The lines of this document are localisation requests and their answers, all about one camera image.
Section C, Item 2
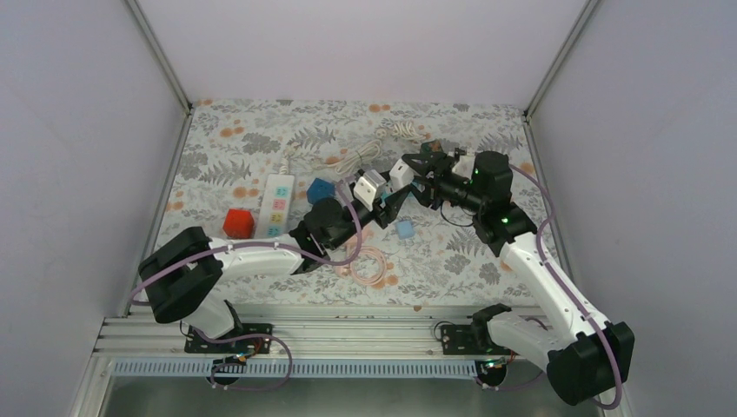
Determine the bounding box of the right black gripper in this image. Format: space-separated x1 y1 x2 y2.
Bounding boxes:
401 152 484 214

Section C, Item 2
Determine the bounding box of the white cube adapter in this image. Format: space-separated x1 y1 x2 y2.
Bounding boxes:
389 159 415 192

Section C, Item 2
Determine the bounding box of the dark green cube socket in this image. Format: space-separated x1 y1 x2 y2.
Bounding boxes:
421 140 444 154

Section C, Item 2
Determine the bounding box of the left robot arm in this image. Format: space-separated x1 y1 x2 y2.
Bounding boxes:
136 187 410 352

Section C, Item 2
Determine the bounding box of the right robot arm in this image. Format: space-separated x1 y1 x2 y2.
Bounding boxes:
402 151 634 410

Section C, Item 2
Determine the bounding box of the light blue plug adapter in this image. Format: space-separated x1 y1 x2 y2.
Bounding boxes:
395 220 415 240

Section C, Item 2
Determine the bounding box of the dark blue cube socket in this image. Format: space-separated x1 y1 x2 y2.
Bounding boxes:
306 178 335 205

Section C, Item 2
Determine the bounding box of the white multicolour power strip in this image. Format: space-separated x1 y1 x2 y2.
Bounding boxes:
253 161 295 239

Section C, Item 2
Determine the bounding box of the floral table mat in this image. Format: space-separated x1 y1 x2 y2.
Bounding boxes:
150 98 571 308

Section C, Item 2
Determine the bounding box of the red cube socket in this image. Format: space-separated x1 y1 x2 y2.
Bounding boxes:
222 208 255 239

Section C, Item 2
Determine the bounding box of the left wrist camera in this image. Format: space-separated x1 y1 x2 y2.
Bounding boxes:
353 169 387 211

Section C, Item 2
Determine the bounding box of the white coiled cable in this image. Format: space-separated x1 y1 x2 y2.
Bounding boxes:
312 139 384 180

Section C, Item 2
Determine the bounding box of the white bundled cable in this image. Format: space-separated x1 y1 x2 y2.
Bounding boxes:
375 119 430 145

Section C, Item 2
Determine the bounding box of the pink coiled cable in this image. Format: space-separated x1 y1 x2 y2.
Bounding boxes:
334 245 388 288

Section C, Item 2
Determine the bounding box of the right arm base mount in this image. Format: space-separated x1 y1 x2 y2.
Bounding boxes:
433 317 545 393

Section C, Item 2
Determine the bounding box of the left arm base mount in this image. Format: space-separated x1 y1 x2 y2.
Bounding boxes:
179 319 295 393

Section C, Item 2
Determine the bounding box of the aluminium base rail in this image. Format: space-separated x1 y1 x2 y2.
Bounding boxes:
93 305 498 381

